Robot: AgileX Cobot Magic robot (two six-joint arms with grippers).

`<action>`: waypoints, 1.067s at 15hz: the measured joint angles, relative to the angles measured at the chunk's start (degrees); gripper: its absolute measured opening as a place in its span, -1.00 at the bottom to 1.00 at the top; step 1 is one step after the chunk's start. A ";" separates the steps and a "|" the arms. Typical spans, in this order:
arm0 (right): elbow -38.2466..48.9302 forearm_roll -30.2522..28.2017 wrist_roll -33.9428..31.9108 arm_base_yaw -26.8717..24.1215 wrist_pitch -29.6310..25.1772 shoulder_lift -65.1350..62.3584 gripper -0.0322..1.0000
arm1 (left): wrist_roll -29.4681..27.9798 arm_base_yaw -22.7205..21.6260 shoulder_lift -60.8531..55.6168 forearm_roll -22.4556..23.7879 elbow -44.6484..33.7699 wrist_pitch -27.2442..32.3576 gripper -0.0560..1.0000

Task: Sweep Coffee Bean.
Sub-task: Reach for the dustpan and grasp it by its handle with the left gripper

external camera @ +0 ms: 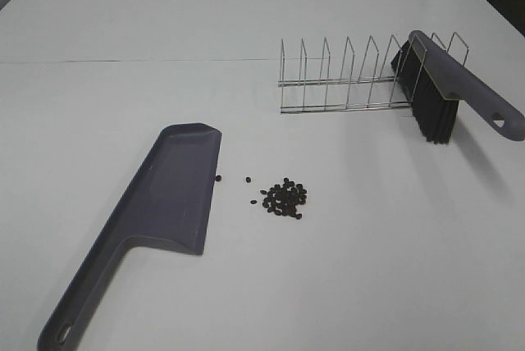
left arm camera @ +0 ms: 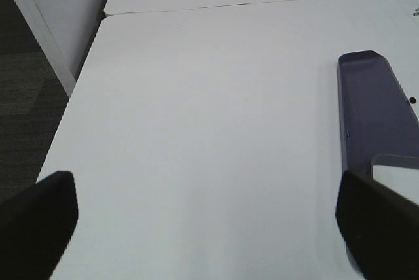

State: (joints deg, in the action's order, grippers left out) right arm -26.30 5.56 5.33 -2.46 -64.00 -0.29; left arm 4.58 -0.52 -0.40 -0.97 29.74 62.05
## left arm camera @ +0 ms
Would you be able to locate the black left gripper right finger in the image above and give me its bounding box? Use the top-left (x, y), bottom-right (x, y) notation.
top-left (335, 170), bottom-right (418, 279)

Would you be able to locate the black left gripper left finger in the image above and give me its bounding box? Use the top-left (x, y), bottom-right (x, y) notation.
top-left (1, 171), bottom-right (79, 279)

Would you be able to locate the purple plastic dustpan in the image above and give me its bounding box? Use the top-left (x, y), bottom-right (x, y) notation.
top-left (337, 50), bottom-right (418, 276)

